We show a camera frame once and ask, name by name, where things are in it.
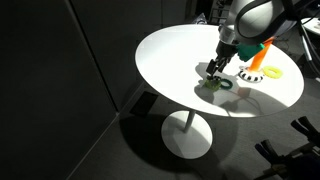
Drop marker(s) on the dark metal stand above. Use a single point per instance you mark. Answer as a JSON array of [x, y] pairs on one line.
[[300, 165]]

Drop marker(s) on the small grey background object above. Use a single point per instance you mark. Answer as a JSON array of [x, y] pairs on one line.
[[201, 19]]

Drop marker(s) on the white table pole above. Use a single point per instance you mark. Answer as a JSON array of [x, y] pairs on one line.
[[190, 121]]

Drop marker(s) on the black flat floor plate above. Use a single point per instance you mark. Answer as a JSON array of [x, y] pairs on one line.
[[144, 104]]

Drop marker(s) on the black background cart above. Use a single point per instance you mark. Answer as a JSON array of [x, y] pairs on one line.
[[218, 11]]

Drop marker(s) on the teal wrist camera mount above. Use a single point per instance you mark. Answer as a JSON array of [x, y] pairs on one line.
[[250, 51]]

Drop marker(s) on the white round side table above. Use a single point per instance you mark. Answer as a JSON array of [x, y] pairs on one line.
[[311, 26]]

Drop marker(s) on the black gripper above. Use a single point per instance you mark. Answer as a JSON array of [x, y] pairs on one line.
[[226, 50]]

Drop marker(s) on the white round table foot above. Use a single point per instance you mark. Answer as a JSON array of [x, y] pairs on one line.
[[186, 140]]

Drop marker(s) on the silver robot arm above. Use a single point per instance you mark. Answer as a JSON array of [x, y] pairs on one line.
[[260, 20]]

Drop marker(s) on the orange stacking rod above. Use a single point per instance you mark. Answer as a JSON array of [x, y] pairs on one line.
[[256, 63]]

